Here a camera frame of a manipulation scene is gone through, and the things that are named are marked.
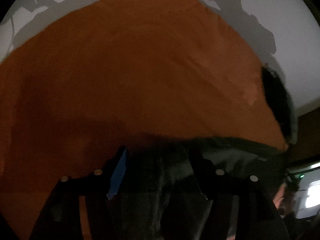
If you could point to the black folded garment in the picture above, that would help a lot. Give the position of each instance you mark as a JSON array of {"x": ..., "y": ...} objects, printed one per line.
[{"x": 275, "y": 100}]

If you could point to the black garment with white lining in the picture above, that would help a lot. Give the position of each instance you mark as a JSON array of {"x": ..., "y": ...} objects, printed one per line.
[{"x": 160, "y": 175}]

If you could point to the orange fleece blanket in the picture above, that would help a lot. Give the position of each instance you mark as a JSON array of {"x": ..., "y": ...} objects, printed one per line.
[{"x": 125, "y": 67}]

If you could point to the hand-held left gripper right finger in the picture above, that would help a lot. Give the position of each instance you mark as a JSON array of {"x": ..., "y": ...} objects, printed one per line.
[{"x": 202, "y": 180}]

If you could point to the brown wooden wardrobe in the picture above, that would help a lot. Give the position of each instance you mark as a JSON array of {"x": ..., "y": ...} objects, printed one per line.
[{"x": 307, "y": 135}]

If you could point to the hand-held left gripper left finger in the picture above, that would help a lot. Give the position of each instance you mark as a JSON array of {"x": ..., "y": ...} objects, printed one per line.
[{"x": 118, "y": 175}]

